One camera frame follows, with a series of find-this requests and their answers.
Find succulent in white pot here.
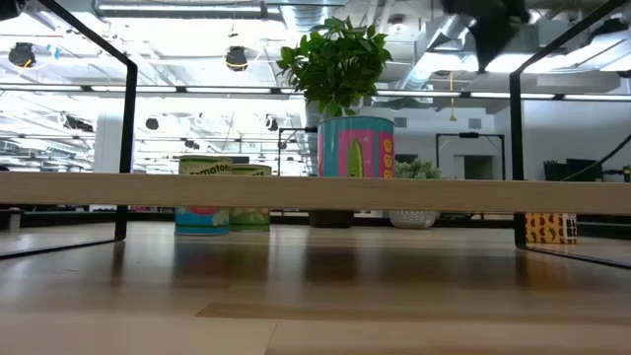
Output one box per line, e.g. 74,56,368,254
387,158,444,231

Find wooden shelf with black legs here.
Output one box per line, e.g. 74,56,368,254
0,0,631,271

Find dark background monitors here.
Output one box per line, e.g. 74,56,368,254
543,158,603,182

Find teal and pink can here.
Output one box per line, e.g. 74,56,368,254
316,115,396,178

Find black aluminium table frame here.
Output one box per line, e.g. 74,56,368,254
0,205,631,239

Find yellow hanging pendant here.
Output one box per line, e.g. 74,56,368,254
447,71,458,123

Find yellow beans can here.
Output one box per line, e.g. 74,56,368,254
524,212,579,246

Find tomatoes can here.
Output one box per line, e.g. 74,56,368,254
175,154,234,237

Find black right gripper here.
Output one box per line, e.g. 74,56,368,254
440,0,532,73

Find leafy plant in black pot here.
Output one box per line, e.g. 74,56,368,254
275,16,394,230

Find green pears can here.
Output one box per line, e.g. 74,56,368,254
229,163,273,234

